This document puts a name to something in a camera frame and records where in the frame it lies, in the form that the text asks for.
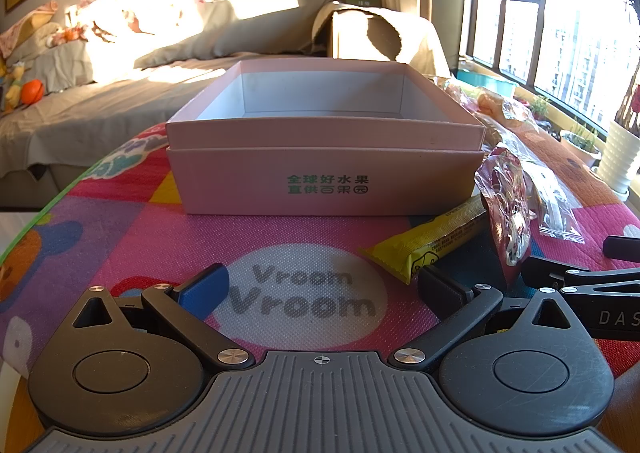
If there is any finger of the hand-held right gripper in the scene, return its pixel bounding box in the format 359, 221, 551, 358
602, 234, 640, 260
522, 255, 640, 296

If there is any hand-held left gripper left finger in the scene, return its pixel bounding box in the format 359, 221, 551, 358
72, 263, 253, 368

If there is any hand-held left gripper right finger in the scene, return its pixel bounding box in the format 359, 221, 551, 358
389, 265, 587, 368

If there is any red patterned snack packet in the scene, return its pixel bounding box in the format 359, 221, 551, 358
474, 146, 540, 290

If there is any pink cardboard box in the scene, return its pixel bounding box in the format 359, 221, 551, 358
165, 58, 488, 216

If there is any yellow snack bar packet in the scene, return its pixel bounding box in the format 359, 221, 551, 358
357, 196, 493, 284

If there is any clear plastic packet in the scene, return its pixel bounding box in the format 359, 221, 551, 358
520, 163, 585, 245

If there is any white ribbed plant pot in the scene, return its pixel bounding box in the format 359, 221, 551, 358
597, 119, 640, 194

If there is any colourful play mat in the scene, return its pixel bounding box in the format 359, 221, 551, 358
0, 120, 640, 453

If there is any potted tree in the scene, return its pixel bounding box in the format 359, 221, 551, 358
600, 0, 640, 129

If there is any orange bread packet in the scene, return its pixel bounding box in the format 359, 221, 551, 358
475, 88, 533, 129

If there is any teal container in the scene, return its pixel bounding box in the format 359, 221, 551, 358
457, 68, 516, 99

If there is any beige bed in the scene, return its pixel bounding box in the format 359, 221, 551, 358
0, 0, 451, 211

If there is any clear snack packet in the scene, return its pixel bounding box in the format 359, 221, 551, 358
432, 76, 481, 106

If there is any orange toy ball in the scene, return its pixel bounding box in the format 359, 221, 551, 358
20, 79, 45, 106

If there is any grey pillow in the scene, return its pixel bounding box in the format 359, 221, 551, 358
135, 0, 336, 69

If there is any brown cardboard box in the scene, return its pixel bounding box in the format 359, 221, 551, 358
312, 0, 403, 61

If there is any yellow plush toy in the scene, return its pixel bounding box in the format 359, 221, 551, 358
0, 60, 26, 114

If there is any floral quilt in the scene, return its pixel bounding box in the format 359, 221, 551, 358
0, 0, 96, 96

